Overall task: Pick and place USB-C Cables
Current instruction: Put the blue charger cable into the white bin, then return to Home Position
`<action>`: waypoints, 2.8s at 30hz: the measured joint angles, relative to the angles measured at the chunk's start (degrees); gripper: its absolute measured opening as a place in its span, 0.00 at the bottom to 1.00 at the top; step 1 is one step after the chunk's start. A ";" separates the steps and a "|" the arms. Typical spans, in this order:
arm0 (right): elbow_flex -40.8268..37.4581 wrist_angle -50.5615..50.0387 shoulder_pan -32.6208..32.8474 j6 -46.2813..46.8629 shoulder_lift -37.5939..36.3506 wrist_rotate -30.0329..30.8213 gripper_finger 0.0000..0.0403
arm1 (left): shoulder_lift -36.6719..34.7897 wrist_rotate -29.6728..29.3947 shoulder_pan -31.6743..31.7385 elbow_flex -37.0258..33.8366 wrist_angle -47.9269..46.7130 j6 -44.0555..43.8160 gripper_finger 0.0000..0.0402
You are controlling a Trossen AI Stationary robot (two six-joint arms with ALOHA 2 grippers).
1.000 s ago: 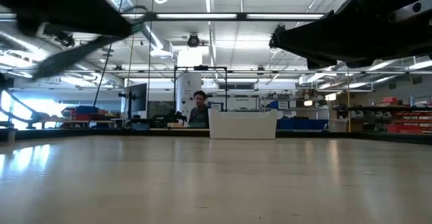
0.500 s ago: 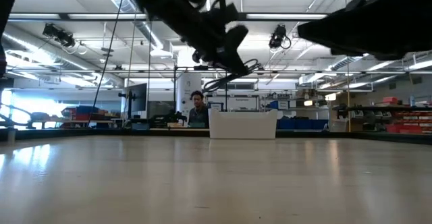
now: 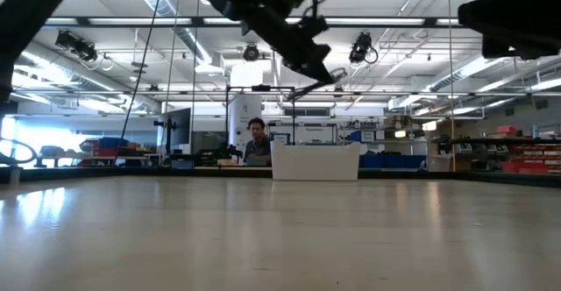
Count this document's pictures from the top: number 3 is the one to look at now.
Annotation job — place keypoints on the red storage bins rack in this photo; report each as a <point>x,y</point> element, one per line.
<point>532,155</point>

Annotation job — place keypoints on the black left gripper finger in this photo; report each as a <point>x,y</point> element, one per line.
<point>323,74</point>
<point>298,65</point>

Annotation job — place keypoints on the black metal stand frame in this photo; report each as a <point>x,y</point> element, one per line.
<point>258,88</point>

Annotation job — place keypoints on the black monitor on stand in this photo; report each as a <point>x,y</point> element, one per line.
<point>177,126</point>

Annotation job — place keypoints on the person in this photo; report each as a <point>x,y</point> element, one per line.
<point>258,148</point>

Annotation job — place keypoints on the black overhead mounted camera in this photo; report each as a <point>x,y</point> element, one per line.
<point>76,45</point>
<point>360,47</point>
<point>250,53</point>

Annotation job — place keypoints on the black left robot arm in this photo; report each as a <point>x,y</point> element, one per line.
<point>26,28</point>

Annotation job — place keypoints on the stacked red blue crates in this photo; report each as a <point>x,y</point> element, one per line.
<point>109,146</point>

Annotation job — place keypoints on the white cylindrical column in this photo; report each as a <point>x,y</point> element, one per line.
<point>245,111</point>

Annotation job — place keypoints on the yellowish vertical pole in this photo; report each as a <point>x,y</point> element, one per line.
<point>450,107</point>

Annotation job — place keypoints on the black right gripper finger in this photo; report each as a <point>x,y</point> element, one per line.
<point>504,47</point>
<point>495,15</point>

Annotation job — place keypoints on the white plastic bin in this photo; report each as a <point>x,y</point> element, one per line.
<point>315,161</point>

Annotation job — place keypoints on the black background robot arm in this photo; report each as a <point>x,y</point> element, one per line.
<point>219,154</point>

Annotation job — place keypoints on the black aluminium table frame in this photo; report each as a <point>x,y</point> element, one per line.
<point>131,173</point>

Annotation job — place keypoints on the blue storage bins row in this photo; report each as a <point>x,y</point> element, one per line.
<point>390,161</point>

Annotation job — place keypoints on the white board sign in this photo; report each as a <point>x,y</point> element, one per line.
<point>307,134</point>

